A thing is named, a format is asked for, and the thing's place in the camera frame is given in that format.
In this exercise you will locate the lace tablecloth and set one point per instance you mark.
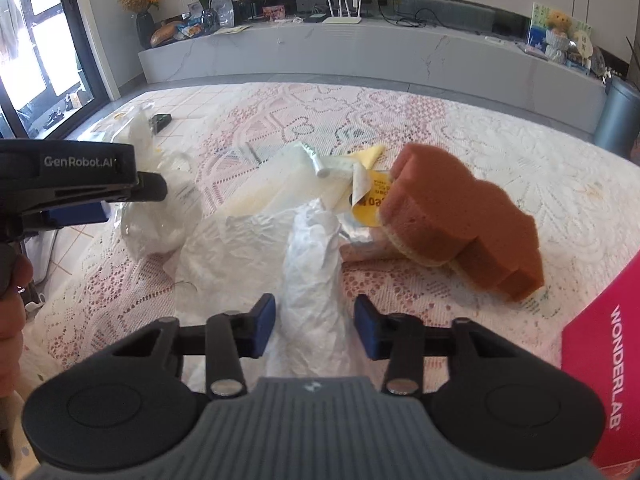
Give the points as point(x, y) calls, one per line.
point(585, 202)

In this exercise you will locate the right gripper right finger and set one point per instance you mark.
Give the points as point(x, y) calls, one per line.
point(396, 338)

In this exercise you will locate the white marble tv console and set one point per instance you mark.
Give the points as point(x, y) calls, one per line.
point(441, 58)

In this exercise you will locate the yellow snack packet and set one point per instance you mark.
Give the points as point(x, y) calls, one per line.
point(362, 237)

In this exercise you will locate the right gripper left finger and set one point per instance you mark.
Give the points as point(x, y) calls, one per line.
point(231, 337)

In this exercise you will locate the teddy bear figure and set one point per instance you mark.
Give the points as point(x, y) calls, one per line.
point(557, 41)

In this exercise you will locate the person left hand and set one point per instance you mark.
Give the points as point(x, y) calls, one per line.
point(12, 323)

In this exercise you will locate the white crinkled plastic bag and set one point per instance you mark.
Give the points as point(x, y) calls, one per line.
point(228, 263)

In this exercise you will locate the black tv remote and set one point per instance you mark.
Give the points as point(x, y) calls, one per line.
point(158, 122)

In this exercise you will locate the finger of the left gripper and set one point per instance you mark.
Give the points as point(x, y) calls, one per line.
point(150, 188)
point(80, 215)

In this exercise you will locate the pink wonderlab box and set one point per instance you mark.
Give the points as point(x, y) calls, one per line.
point(601, 348)

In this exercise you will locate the brown cloud-shaped sponge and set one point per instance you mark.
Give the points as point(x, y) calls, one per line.
point(438, 214)

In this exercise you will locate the blue-grey pedal trash bin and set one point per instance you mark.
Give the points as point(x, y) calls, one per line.
point(619, 123)

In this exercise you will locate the crumpled white plastic bag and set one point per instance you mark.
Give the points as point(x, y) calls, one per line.
point(166, 204)

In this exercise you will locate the dried yellow flowers vase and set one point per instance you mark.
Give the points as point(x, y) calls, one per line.
point(145, 24)

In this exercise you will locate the white wifi router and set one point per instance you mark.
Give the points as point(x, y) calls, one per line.
point(343, 12)

